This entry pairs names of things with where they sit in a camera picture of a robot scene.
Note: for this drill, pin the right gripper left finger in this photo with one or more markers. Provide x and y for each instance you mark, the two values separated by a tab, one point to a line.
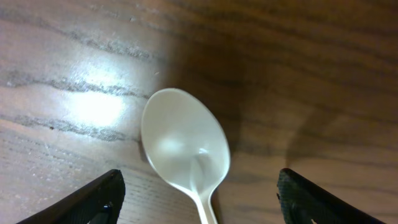
99	201

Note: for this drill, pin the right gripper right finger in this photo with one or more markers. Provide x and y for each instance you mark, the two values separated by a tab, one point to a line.
303	202

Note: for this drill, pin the white plastic spoon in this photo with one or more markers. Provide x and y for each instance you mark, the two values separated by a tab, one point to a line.
186	146

